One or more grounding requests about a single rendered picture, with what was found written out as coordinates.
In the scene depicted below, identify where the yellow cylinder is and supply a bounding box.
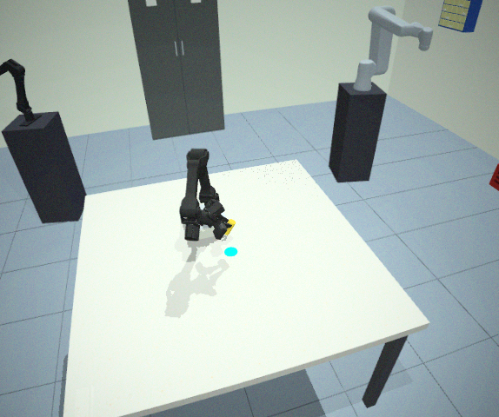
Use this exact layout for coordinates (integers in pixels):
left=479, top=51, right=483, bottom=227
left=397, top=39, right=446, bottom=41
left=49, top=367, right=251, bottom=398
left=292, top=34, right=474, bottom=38
left=225, top=219, right=236, bottom=235

